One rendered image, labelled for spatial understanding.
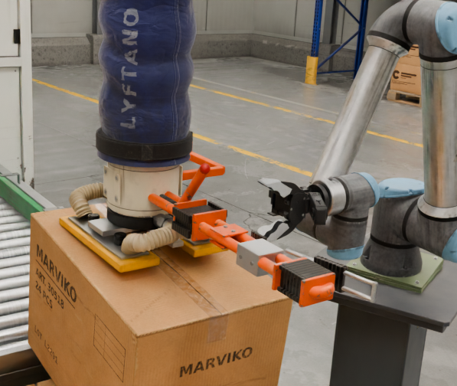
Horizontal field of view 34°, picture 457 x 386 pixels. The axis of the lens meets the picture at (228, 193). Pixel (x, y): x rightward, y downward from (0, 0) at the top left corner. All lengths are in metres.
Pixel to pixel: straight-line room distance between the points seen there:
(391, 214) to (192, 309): 0.85
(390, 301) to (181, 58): 0.97
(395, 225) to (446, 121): 0.41
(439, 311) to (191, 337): 0.86
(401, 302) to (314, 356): 1.25
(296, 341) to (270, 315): 1.83
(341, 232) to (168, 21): 0.67
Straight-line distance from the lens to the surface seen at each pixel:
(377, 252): 2.32
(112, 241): 1.74
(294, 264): 1.34
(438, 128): 2.01
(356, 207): 1.83
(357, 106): 1.96
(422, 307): 2.20
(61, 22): 11.91
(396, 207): 2.24
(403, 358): 2.38
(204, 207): 1.61
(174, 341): 1.57
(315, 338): 3.56
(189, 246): 1.74
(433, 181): 2.09
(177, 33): 1.64
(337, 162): 1.95
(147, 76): 1.63
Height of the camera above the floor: 1.65
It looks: 17 degrees down
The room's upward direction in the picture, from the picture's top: 3 degrees clockwise
